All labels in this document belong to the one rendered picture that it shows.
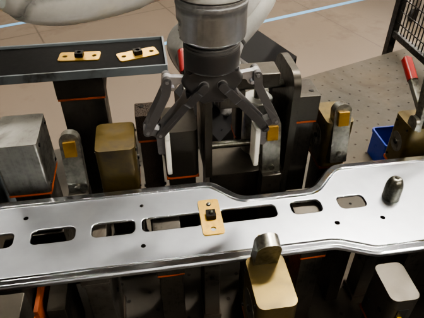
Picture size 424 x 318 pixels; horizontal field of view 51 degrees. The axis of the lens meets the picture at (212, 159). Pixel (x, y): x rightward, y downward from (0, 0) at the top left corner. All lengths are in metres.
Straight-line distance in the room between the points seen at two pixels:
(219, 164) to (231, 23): 0.46
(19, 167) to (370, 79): 1.42
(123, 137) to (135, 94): 2.24
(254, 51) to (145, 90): 1.74
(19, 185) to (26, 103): 2.33
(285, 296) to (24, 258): 0.42
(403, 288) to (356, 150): 0.79
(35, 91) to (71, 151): 2.48
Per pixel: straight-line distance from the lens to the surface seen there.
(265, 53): 1.44
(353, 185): 0.89
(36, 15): 0.44
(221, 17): 0.53
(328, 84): 1.82
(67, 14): 0.44
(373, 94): 1.80
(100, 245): 0.77
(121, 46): 1.00
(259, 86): 0.62
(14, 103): 3.23
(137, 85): 3.20
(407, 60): 1.05
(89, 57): 0.97
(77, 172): 0.87
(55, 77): 0.92
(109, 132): 0.87
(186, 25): 0.55
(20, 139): 0.85
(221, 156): 0.97
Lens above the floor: 1.58
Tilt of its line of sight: 40 degrees down
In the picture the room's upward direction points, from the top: straight up
